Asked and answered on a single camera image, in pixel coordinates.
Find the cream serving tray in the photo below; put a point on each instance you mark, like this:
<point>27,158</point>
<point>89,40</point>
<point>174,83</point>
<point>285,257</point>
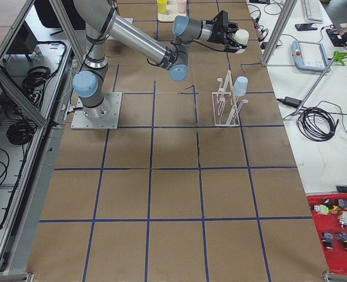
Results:
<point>170,15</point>

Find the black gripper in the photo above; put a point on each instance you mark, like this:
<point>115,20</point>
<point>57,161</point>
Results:
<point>216,35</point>

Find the pink cup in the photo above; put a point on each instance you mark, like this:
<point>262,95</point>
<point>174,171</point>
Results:
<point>181,5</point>

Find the black smartphone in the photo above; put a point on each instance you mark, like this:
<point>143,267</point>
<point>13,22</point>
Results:
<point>306,27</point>

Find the red parts tray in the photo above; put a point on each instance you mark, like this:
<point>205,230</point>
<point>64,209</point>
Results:
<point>329,212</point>

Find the white keyboard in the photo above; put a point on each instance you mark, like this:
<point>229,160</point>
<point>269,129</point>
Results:
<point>313,10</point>

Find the white wire cup rack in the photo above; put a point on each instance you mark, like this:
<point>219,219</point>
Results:
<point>226,106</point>

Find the aluminium frame post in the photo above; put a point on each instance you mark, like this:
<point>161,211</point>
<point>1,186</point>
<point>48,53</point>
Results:
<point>277,31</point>

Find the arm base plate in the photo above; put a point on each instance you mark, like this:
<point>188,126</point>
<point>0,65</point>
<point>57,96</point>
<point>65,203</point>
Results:
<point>104,116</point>

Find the black power adapter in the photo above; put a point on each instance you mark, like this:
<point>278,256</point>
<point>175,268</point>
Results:
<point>292,102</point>

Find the light blue cup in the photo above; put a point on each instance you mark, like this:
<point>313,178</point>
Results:
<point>240,86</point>

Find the yellow cup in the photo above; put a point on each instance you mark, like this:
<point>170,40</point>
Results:
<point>162,6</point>

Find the cream white cup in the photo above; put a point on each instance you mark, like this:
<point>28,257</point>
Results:
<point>241,37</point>

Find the teach pendant tablet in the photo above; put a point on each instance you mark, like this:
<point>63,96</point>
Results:
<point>309,56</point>

